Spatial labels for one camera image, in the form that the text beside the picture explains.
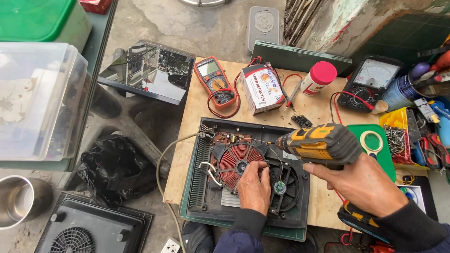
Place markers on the black cooling fan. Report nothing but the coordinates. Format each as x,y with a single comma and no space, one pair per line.
286,193

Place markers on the black glass cooktop panel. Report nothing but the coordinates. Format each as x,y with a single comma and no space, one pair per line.
147,73

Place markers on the dark glass side table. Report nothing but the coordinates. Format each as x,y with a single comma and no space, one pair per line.
98,45

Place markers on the bundle of rusty rods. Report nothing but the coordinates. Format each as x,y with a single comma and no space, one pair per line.
298,19

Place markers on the white box in black tray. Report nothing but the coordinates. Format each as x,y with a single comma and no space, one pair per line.
416,195

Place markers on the pile of steel screws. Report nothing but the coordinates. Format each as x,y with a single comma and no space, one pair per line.
394,140

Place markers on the yellow parts bin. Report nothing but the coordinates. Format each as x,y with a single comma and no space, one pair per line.
393,119

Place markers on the white power socket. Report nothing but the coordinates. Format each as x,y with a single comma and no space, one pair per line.
171,246

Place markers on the white cardboard box red print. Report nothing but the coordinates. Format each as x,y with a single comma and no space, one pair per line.
263,88

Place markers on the small cream roll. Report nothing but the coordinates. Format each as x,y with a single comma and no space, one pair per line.
379,107

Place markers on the black analog multimeter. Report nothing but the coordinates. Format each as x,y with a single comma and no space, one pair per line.
371,80

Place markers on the blue spray can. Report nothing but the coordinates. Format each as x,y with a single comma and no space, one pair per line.
397,93

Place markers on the cream magnifying glass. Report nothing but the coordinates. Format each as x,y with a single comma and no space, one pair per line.
371,142

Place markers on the red analog meter lead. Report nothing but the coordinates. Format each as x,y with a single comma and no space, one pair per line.
346,96

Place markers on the stainless steel pot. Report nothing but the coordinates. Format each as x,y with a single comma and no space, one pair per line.
21,200

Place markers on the dark green board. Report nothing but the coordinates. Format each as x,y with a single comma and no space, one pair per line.
298,58

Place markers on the person's right hand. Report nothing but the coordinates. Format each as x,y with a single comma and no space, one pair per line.
365,186

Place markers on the blue hand tool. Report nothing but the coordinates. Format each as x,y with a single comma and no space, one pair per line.
443,119

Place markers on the red black test probes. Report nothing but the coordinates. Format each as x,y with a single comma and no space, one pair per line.
291,96

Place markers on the orange digital multimeter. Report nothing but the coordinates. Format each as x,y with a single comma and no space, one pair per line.
214,82

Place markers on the black open induction cooker base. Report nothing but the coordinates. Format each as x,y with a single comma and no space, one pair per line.
207,196

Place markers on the person's left hand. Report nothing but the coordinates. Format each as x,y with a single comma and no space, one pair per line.
253,191

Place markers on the white bottle pink cap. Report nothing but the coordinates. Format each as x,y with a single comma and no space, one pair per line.
318,79

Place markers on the aluminium heat sink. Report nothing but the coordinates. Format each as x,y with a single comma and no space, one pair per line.
229,199

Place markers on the container with green lid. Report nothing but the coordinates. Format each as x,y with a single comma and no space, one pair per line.
42,17

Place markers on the black cooker housing with grille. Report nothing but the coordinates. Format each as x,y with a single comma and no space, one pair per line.
91,225

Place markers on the copper induction coil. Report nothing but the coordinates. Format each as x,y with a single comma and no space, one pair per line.
233,158

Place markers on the green plastic tray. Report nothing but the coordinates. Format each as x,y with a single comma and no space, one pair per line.
388,161

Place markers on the person's black shoe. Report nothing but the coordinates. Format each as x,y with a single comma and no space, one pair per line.
197,237

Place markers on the cup of assorted tools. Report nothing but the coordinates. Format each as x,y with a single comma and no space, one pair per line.
432,70

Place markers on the black plastic bag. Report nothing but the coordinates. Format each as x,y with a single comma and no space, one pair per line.
112,168

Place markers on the clear plastic storage box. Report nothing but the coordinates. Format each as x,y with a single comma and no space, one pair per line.
38,102

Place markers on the grey plastic case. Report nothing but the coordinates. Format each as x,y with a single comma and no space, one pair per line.
263,26

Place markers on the brown circuit board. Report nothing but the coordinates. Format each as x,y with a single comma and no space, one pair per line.
230,137

